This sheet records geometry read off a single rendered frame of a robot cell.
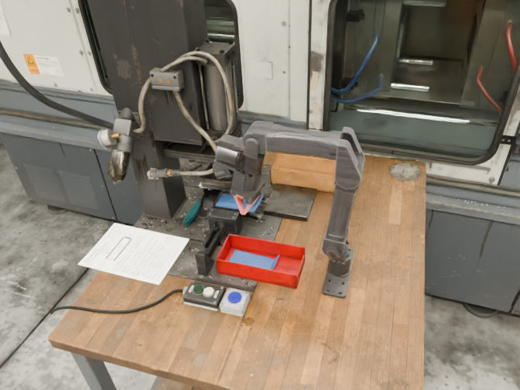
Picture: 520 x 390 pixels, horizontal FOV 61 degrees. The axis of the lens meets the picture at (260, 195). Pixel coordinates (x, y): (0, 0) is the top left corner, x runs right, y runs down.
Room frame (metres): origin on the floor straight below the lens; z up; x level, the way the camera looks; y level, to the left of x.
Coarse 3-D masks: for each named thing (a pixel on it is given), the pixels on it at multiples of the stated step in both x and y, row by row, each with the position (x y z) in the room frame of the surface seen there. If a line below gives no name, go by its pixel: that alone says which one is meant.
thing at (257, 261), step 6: (234, 252) 1.01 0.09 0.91; (240, 252) 1.01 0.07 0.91; (234, 258) 0.98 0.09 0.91; (240, 258) 0.98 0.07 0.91; (252, 258) 0.98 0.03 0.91; (258, 258) 0.98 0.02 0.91; (264, 258) 0.98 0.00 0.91; (270, 258) 0.97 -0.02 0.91; (276, 258) 0.95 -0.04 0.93; (246, 264) 0.96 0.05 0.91; (252, 264) 0.96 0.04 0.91; (258, 264) 0.95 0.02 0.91; (264, 264) 0.95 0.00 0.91; (270, 264) 0.95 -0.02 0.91
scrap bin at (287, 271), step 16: (240, 240) 1.03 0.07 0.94; (256, 240) 1.01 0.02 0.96; (224, 256) 0.99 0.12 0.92; (272, 256) 0.99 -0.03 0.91; (288, 256) 0.98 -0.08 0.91; (304, 256) 0.96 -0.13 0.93; (224, 272) 0.93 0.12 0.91; (240, 272) 0.91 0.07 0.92; (256, 272) 0.89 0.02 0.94; (272, 272) 0.88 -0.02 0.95; (288, 272) 0.92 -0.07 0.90
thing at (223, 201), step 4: (224, 196) 1.21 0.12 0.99; (228, 196) 1.21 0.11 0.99; (232, 196) 1.21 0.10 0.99; (220, 200) 1.18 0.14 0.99; (224, 200) 1.18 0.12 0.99; (228, 200) 1.18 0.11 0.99; (244, 200) 1.18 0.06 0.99; (256, 200) 1.17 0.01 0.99; (260, 200) 1.14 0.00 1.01; (216, 204) 1.16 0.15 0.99; (220, 204) 1.16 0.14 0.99; (224, 204) 1.16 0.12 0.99; (228, 204) 1.16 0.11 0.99; (232, 204) 1.16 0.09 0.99; (236, 204) 1.16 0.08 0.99; (244, 204) 1.16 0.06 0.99; (256, 204) 1.15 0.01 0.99; (236, 208) 1.14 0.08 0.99; (244, 208) 1.13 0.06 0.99; (252, 208) 1.13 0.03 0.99; (256, 208) 1.11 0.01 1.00
